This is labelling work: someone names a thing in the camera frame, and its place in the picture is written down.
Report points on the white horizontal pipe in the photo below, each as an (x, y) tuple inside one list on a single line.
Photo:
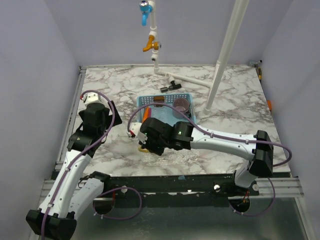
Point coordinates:
[(172, 76)]

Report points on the yellow ceramic mug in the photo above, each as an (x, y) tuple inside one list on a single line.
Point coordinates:
[(143, 149)]

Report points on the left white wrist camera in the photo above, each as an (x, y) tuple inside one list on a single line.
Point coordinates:
[(90, 98)]

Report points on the white vertical pipe with fittings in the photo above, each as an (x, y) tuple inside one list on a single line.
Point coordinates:
[(154, 33)]

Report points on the white diagonal pole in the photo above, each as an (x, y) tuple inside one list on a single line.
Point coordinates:
[(235, 22)]

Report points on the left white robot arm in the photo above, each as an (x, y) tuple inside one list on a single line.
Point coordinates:
[(56, 217)]

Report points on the yellow tool in corner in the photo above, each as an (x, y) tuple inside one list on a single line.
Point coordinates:
[(257, 66)]

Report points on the orange clip on wall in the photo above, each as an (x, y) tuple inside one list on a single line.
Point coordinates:
[(269, 105)]

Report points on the clear tray with brown ends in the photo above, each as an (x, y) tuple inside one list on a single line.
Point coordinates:
[(158, 109)]

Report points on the blue tap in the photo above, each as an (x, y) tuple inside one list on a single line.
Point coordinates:
[(145, 8)]

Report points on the orange brass tap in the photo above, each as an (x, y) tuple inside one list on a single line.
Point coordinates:
[(151, 45)]

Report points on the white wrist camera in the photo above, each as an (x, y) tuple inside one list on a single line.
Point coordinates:
[(134, 129), (90, 98)]

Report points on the black tee valve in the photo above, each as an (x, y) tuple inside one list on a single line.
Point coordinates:
[(170, 88)]

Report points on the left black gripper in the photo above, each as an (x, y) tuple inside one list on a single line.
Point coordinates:
[(110, 120)]

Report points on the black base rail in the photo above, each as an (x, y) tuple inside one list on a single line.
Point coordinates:
[(172, 191)]

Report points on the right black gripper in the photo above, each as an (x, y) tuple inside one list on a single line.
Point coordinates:
[(145, 144)]

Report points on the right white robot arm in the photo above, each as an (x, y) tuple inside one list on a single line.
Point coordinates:
[(255, 149)]

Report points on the orange toothpaste tube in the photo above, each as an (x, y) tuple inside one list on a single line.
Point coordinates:
[(146, 113)]

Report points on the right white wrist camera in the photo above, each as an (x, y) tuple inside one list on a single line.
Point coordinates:
[(134, 129)]

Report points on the purple plastic cup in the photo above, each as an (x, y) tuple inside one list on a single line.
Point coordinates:
[(182, 105)]

